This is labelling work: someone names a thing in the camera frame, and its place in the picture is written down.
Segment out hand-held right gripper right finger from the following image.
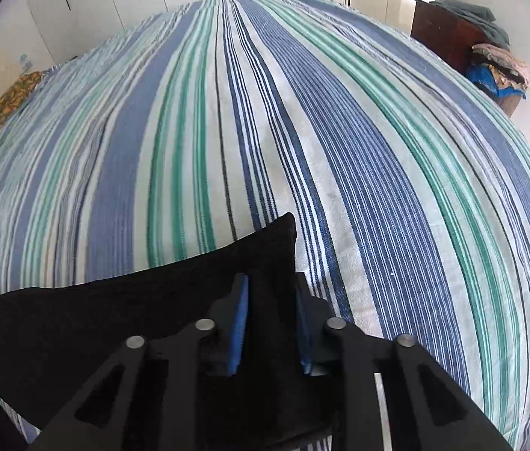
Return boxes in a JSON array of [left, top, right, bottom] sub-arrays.
[[294, 272, 514, 451]]

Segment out orange patterned cloth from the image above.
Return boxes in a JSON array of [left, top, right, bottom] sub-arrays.
[[0, 71, 45, 177]]

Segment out blue cloth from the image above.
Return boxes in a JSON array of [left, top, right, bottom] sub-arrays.
[[464, 63, 527, 100]]

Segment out striped bedsheet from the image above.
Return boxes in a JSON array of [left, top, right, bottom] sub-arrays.
[[0, 0, 530, 451]]

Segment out dark wooden cabinet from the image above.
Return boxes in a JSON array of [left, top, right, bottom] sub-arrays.
[[410, 0, 521, 118]]

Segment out white wardrobe doors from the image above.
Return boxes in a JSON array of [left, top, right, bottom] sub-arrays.
[[23, 0, 322, 67]]

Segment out pink patterned clothes pile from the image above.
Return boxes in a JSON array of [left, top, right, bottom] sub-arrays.
[[470, 43, 530, 90]]

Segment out black pants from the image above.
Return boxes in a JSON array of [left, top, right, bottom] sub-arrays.
[[0, 212, 345, 451]]

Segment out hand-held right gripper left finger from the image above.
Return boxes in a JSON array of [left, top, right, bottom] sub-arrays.
[[27, 272, 250, 451]]

